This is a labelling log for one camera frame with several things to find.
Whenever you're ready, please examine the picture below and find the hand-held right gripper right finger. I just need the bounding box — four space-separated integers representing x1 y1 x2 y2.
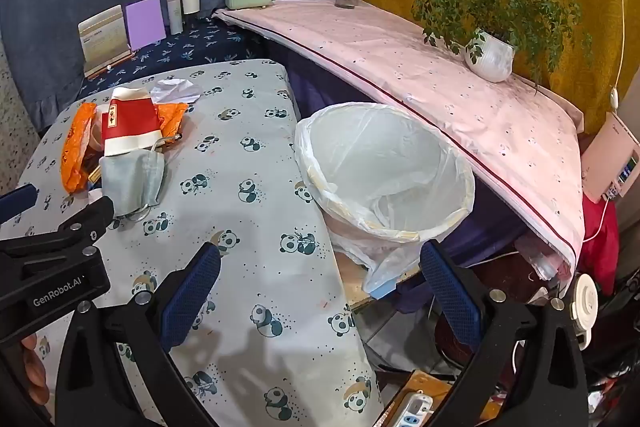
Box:
419 239 588 427

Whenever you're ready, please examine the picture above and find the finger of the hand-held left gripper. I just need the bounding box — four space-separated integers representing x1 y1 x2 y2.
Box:
0 183 39 226
0 196 116 258

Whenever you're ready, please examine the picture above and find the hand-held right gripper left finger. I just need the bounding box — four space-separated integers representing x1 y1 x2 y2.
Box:
54 242 223 427

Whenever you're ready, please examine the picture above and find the grey face mask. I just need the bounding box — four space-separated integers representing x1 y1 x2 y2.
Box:
97 147 167 224

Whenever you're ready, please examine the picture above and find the orange plastic bag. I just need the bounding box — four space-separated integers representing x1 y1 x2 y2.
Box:
61 101 190 194

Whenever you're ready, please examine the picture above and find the red paper box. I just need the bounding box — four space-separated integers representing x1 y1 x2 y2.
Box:
101 87 163 156

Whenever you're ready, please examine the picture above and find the bin with white plastic liner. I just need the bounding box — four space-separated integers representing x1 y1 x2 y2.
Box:
294 103 476 295

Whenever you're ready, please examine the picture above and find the person's left hand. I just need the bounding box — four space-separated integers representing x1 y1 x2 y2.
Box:
20 332 52 408

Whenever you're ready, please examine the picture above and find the wooden board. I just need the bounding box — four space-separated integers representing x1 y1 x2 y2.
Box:
334 252 421 308

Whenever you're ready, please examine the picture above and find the white power strip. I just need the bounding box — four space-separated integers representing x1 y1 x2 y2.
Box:
387 389 435 427

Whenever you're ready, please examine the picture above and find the white round plastic device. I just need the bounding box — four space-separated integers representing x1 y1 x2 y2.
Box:
570 273 599 350

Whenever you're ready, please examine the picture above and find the panda printed sheet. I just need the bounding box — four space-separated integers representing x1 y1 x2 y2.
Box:
10 59 386 427

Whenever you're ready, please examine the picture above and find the red cloth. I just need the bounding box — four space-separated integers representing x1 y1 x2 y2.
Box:
580 197 621 295

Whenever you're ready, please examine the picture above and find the white crumpled paper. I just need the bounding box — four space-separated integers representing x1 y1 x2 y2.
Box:
150 77 201 106

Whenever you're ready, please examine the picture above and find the desk calendar on wooden stand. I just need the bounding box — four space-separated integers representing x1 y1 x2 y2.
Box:
77 5 137 80

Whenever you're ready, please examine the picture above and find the purple card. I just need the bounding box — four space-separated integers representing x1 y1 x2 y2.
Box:
125 0 166 50

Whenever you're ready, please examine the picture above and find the pink electric device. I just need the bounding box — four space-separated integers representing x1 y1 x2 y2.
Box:
580 111 640 202

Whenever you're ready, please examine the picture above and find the navy patterned cloth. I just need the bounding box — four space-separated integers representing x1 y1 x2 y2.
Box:
77 18 268 100

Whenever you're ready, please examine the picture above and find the white tube bottle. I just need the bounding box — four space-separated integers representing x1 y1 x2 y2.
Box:
166 0 184 35

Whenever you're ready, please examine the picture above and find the green plant in white pot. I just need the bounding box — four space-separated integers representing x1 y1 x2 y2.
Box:
385 0 593 95

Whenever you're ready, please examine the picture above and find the dark purple cloth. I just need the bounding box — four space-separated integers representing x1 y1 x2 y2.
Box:
265 37 526 268

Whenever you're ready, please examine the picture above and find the pink cloth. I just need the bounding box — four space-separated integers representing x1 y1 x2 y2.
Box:
212 0 586 280

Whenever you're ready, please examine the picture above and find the white cable with switch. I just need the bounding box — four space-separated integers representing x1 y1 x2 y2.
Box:
608 0 627 118

